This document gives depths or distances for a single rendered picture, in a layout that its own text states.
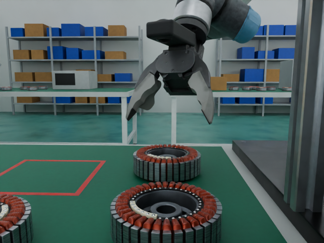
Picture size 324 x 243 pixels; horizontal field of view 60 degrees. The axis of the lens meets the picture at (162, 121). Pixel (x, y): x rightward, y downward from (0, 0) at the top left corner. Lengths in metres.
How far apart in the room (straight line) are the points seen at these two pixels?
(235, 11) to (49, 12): 7.24
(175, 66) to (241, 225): 0.28
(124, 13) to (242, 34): 6.64
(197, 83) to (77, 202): 0.25
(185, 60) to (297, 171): 0.26
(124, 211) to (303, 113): 0.20
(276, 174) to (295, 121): 0.13
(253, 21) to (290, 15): 6.98
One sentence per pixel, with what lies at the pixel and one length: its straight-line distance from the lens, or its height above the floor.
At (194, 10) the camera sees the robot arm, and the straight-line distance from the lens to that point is 0.56.
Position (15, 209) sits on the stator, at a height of 0.79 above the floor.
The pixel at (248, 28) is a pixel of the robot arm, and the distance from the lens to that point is 0.66.
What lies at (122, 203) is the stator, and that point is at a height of 0.79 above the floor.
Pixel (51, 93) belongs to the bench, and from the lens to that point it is 3.11.
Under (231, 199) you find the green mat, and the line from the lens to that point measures 0.39.
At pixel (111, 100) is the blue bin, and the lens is 6.63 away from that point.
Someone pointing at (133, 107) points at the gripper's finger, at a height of 0.86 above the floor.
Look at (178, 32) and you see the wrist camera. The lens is 0.46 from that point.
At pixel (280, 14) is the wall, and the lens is 7.57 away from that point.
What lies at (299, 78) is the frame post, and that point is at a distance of 0.33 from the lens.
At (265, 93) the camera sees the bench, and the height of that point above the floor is 0.73.
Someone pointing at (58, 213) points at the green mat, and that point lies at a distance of 0.37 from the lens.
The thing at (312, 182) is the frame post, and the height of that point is 0.80.
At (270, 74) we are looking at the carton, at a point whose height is 0.94.
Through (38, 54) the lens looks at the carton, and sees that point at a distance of 7.17.
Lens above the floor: 0.91
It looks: 9 degrees down
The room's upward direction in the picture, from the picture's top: straight up
